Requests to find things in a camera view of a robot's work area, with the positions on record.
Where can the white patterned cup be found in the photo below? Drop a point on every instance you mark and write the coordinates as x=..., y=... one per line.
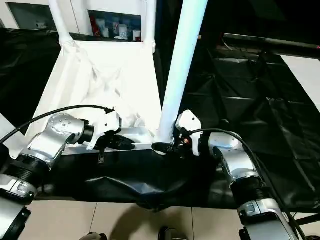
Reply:
x=122, y=31

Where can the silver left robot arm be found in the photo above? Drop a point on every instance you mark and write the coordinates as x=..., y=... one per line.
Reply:
x=50, y=145

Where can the black work mat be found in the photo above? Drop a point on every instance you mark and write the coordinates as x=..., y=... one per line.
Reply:
x=250, y=112

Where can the long black pole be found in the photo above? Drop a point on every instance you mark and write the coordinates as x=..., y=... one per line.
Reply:
x=275, y=42

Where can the small white jar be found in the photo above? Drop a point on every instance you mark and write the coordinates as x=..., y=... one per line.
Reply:
x=105, y=32

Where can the flat white board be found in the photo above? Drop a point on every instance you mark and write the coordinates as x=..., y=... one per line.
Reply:
x=305, y=75

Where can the black right robot foot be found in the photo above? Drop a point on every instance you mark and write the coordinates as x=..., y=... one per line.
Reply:
x=172, y=234

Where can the white plastic table leg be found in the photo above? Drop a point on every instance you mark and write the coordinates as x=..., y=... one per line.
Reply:
x=58, y=17
x=150, y=20
x=7, y=130
x=182, y=62

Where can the white sideboard cabinet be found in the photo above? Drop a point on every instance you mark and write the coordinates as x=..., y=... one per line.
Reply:
x=80, y=10

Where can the plain white cup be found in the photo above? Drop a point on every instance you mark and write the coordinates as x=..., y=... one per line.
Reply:
x=136, y=35

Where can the white plastic table top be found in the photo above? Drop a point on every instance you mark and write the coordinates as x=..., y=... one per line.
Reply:
x=87, y=75

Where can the red bottle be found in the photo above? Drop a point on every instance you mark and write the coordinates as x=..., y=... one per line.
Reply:
x=95, y=26

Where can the black tripod stand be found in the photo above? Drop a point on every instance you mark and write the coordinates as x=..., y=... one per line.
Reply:
x=308, y=219

